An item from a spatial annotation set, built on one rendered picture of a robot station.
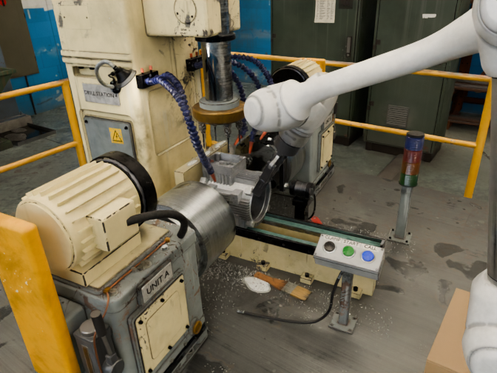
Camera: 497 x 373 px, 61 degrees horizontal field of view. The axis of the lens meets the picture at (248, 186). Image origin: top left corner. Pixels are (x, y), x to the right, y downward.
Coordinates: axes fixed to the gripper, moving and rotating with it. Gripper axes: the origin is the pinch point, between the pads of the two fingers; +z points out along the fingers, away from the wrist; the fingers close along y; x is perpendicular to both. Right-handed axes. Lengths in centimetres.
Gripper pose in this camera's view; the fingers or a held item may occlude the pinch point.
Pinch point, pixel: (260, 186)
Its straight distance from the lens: 135.7
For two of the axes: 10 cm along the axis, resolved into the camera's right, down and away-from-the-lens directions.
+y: -4.6, 4.2, -7.9
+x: 7.9, 6.0, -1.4
